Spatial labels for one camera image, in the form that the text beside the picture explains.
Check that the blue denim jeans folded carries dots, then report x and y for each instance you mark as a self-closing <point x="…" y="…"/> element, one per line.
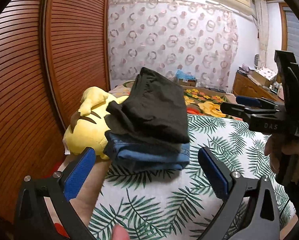
<point x="136" y="156"/>

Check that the palm leaf print bedsheet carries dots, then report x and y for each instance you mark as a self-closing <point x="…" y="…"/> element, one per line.
<point x="174" y="200"/>

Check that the cardboard box on cabinet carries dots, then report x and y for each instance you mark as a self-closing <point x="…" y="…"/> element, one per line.
<point x="264" y="76"/>

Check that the wooden sideboard cabinet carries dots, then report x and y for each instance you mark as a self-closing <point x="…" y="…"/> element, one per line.
<point x="244" y="86"/>

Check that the circle pattern pink curtain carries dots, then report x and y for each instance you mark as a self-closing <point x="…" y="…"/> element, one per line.
<point x="171" y="36"/>

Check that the person's left hand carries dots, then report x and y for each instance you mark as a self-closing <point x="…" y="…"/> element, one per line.
<point x="119" y="233"/>

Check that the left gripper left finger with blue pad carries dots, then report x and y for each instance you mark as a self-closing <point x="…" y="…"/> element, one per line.
<point x="76" y="173"/>

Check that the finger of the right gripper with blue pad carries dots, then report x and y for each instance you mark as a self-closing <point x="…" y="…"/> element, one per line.
<point x="255" y="102"/>
<point x="234" y="110"/>

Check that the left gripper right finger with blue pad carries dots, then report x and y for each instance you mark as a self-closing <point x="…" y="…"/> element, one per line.
<point x="217" y="173"/>

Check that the brown louvered wardrobe door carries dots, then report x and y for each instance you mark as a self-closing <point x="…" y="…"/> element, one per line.
<point x="50" y="52"/>

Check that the person's right hand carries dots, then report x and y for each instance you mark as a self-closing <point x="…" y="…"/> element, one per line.
<point x="276" y="146"/>

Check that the black pants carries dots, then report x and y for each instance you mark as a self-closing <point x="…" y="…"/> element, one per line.
<point x="169" y="135"/>

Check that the yellow plush toy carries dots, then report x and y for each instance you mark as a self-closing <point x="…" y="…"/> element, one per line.
<point x="87" y="125"/>

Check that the blue item in box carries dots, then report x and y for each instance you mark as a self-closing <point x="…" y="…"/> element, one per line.
<point x="184" y="79"/>

